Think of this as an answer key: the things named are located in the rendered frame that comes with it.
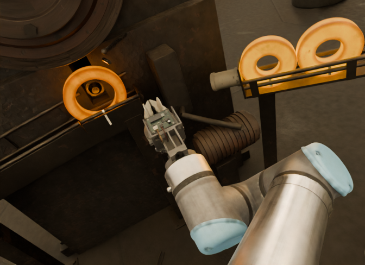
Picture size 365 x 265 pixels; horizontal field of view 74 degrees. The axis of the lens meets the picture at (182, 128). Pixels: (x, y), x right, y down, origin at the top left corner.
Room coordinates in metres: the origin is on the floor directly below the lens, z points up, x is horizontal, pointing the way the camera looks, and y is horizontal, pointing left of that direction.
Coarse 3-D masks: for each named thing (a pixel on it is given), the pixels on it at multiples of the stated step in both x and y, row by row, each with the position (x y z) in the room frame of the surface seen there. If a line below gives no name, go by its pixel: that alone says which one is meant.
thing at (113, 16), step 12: (120, 0) 0.69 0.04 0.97; (108, 12) 0.68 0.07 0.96; (108, 24) 0.68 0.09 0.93; (96, 36) 0.67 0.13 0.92; (84, 48) 0.67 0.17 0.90; (0, 60) 0.63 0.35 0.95; (12, 60) 0.64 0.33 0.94; (24, 60) 0.64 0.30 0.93; (36, 60) 0.65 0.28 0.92; (48, 60) 0.65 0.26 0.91; (60, 60) 0.65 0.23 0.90; (72, 60) 0.66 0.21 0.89
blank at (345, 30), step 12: (324, 24) 0.53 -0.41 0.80; (336, 24) 0.52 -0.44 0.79; (348, 24) 0.51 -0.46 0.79; (312, 36) 0.54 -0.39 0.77; (324, 36) 0.53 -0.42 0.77; (336, 36) 0.52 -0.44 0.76; (348, 36) 0.51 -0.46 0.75; (360, 36) 0.50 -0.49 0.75; (300, 48) 0.55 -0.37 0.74; (312, 48) 0.54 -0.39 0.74; (348, 48) 0.51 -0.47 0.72; (360, 48) 0.50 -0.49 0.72; (300, 60) 0.55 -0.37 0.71; (312, 60) 0.54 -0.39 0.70; (324, 60) 0.54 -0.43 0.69; (336, 72) 0.52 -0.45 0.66
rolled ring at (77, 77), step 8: (80, 72) 0.68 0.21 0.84; (88, 72) 0.69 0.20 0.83; (96, 72) 0.69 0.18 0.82; (104, 72) 0.69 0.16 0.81; (112, 72) 0.71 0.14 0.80; (72, 80) 0.68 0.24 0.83; (80, 80) 0.68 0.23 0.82; (104, 80) 0.69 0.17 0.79; (112, 80) 0.69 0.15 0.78; (120, 80) 0.70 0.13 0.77; (64, 88) 0.67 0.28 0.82; (72, 88) 0.67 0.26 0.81; (120, 88) 0.70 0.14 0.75; (64, 96) 0.67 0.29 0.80; (72, 96) 0.67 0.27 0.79; (120, 96) 0.69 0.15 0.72; (72, 104) 0.67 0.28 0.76; (112, 104) 0.70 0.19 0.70; (72, 112) 0.67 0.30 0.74; (80, 112) 0.67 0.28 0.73; (88, 112) 0.68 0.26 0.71; (96, 112) 0.70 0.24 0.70
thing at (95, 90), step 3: (90, 84) 0.78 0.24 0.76; (93, 84) 0.78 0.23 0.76; (96, 84) 0.78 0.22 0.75; (99, 84) 0.79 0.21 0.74; (90, 87) 0.77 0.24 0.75; (93, 87) 0.77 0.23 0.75; (96, 87) 0.77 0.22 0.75; (99, 87) 0.77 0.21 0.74; (90, 90) 0.77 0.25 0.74; (93, 90) 0.77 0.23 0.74; (96, 90) 0.77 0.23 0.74; (99, 90) 0.77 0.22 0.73; (93, 93) 0.77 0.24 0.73; (96, 93) 0.77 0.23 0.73
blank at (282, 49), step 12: (264, 36) 0.62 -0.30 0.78; (276, 36) 0.60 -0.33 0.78; (252, 48) 0.61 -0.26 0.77; (264, 48) 0.59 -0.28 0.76; (276, 48) 0.58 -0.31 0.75; (288, 48) 0.57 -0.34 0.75; (252, 60) 0.61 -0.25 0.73; (288, 60) 0.57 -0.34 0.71; (252, 72) 0.61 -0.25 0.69; (264, 72) 0.61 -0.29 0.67; (276, 72) 0.58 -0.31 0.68; (276, 84) 0.58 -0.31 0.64
